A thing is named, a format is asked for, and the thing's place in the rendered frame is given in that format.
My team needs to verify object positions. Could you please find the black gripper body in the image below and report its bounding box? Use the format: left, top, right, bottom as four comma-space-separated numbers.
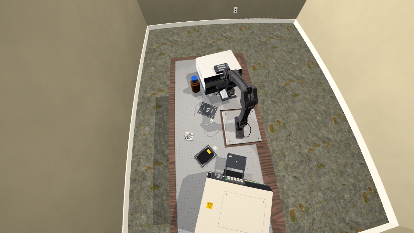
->
226, 85, 235, 96

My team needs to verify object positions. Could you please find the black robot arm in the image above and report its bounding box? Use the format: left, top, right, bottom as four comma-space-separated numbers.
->
217, 67, 258, 139

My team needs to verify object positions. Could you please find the brown bottle with blue cap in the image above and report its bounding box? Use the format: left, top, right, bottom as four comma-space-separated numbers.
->
191, 76, 200, 93

